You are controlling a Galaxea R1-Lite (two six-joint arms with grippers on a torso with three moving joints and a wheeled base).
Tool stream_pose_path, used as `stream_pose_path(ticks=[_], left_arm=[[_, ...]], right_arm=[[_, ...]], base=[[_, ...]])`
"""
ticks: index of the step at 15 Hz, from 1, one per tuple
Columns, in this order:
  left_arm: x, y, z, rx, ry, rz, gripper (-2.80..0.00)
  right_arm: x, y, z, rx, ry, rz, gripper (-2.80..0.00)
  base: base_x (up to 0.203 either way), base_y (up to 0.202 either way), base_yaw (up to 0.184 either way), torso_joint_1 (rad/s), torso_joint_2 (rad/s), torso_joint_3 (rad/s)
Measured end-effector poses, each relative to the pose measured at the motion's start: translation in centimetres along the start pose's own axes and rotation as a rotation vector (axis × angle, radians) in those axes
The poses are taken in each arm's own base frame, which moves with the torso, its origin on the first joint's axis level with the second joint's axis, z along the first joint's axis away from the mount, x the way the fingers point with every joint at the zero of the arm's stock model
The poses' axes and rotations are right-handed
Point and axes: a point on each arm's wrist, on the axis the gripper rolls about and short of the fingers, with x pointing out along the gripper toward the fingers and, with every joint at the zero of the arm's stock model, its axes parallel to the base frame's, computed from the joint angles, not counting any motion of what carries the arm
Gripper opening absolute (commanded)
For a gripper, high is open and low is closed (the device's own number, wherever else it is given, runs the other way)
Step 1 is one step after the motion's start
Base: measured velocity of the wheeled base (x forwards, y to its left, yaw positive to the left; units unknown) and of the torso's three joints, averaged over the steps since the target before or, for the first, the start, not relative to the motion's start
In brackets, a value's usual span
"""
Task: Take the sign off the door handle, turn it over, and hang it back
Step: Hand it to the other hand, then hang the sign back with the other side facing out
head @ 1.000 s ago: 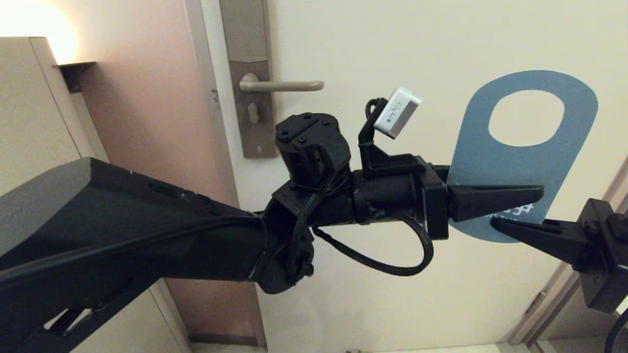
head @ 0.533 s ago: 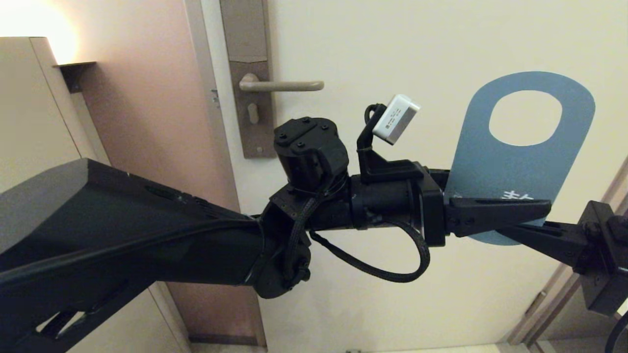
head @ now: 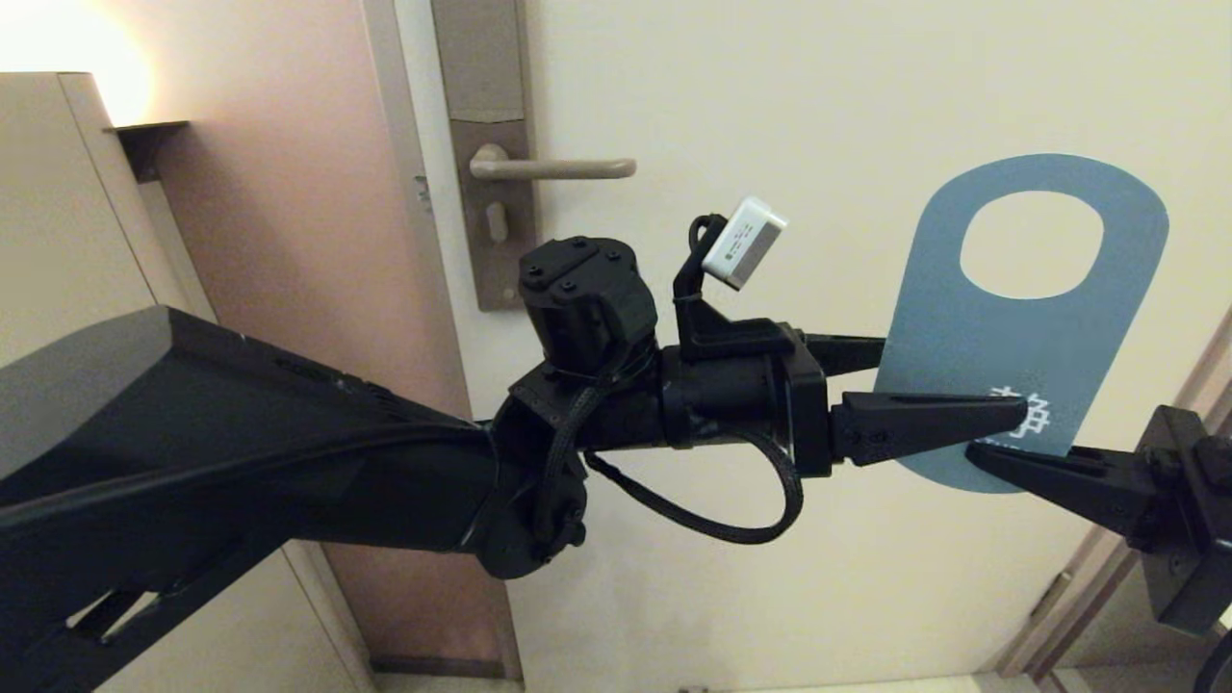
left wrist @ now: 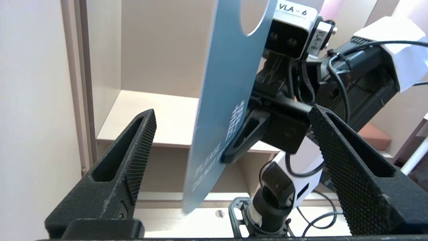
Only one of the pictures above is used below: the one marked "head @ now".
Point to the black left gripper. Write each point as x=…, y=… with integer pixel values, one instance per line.
x=741, y=399

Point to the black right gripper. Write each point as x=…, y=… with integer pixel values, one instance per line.
x=1189, y=520

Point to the blue do-not-disturb door hanger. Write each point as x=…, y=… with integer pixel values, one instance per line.
x=962, y=337

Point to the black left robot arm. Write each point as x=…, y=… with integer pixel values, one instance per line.
x=241, y=452

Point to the cream door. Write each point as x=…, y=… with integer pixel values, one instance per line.
x=770, y=597

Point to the brown door lock plate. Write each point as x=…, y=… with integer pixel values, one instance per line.
x=481, y=58

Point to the beige cabinet panel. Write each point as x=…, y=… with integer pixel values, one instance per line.
x=58, y=192

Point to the black left camera bracket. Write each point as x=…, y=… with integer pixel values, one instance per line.
x=717, y=337

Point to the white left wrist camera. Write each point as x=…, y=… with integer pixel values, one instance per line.
x=743, y=243

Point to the dark wall lamp bracket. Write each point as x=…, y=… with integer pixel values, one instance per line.
x=149, y=142

